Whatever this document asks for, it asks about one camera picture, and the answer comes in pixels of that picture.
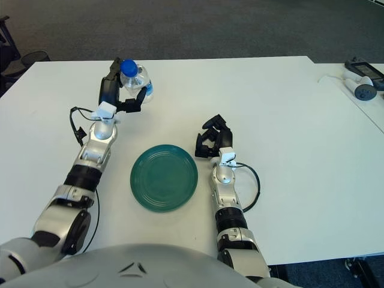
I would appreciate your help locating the black table leg with caster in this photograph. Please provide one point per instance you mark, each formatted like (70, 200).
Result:
(360, 270)

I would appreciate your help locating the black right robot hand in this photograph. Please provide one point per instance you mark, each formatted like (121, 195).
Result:
(225, 136)

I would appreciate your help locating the black office chair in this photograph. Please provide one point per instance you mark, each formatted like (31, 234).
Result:
(8, 52)

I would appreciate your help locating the grey handheld screen device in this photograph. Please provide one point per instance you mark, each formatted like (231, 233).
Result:
(363, 69)

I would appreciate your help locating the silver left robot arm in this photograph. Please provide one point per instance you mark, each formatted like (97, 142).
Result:
(93, 150)

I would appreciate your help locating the silver robot torso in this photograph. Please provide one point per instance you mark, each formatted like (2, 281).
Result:
(135, 270)

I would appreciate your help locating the clear bottle blue cap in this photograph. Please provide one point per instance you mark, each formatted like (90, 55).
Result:
(133, 79)

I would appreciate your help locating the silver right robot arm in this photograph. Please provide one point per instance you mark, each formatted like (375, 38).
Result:
(226, 198)

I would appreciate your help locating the green round plate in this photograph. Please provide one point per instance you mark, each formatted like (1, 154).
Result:
(165, 180)

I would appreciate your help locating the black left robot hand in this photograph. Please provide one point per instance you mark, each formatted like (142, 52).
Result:
(108, 90)

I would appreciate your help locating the white grey VR controller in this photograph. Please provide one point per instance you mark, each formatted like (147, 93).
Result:
(364, 91)

